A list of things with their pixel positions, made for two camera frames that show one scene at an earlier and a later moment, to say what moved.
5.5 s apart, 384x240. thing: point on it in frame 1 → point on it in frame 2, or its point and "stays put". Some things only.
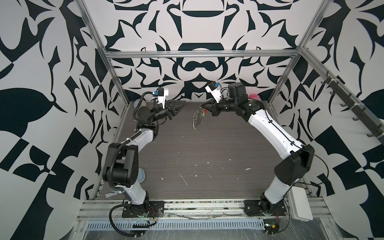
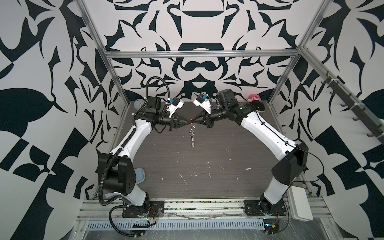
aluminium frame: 297,52 stays put
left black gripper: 171,110 → 175,122
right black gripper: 214,108 → 207,120
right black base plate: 252,208 stays put
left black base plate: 152,209 stays put
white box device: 299,204 stays put
